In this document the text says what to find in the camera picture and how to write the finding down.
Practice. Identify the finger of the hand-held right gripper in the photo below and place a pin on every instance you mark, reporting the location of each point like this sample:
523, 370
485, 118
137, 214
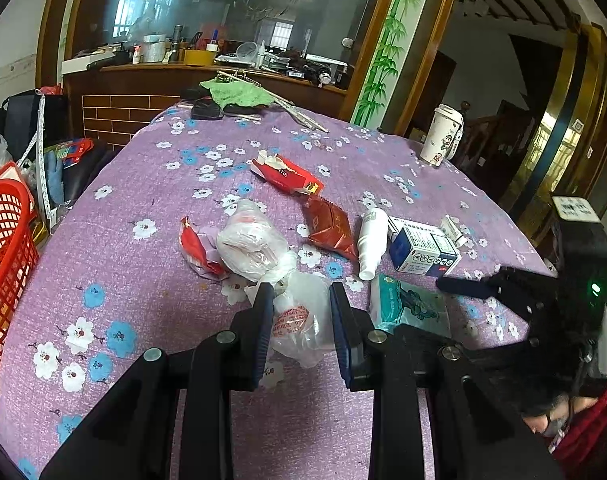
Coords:
463, 287

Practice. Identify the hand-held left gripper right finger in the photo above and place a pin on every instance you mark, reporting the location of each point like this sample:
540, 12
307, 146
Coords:
343, 340

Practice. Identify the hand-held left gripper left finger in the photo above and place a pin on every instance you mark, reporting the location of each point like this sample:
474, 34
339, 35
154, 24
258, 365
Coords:
263, 340

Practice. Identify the clear plastic bag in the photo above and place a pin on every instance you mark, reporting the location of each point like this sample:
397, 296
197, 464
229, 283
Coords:
303, 320

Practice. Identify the blue white medicine box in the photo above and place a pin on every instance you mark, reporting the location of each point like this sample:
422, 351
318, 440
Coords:
423, 255

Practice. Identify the white plastic bottle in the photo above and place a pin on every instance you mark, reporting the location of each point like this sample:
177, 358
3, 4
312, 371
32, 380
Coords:
372, 245

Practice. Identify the red plastic basket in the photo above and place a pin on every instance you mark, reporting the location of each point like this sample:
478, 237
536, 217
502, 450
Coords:
8, 260

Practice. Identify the person's right forearm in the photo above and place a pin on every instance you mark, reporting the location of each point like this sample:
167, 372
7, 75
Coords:
593, 435

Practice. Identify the person's right hand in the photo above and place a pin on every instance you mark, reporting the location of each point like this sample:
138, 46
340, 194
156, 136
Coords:
536, 422

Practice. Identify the teal tissue packet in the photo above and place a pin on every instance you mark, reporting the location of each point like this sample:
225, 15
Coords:
408, 305

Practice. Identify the white crumpled plastic bag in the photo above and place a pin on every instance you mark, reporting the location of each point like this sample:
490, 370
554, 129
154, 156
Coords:
253, 245

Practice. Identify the dark red snack packet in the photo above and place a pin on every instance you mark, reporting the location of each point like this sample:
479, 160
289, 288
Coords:
328, 225

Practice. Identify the red crumpled wrapper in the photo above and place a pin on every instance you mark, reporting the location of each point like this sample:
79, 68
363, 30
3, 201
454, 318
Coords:
193, 245

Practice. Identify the purple floral tablecloth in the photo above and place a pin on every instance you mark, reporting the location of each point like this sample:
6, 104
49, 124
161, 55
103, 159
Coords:
158, 240

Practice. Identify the white lidded paper cup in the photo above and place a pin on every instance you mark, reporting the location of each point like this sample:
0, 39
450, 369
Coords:
438, 135

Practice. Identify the red cigarette pack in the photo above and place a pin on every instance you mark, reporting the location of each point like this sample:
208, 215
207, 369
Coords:
288, 177

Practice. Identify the black pouch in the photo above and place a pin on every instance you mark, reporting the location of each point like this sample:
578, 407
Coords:
206, 110

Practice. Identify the bamboo painted pillar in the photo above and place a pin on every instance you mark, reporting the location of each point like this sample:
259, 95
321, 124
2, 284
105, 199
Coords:
388, 60

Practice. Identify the black leather chair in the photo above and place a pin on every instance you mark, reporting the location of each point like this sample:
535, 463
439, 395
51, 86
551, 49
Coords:
88, 170

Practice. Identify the green cloth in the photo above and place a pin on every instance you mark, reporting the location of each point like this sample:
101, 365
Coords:
233, 92

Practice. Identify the blue cloth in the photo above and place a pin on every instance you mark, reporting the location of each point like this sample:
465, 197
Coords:
55, 180

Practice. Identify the wooden brick-pattern counter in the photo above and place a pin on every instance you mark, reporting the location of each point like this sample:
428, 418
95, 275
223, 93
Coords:
133, 110

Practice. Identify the red blue packet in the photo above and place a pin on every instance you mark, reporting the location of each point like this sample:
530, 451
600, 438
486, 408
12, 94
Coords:
73, 150

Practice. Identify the white measuring tape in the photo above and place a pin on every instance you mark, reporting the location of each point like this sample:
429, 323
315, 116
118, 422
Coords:
42, 170

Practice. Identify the clear plastic container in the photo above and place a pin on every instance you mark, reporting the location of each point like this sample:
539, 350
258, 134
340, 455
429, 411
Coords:
247, 51

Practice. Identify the yellow tape roll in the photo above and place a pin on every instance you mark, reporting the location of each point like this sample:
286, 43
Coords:
198, 57

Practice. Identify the silver round tin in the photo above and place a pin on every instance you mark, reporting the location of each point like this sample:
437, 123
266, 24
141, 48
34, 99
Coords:
156, 50

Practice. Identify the dark fabric bag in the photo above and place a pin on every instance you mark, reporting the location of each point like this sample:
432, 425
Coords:
18, 120

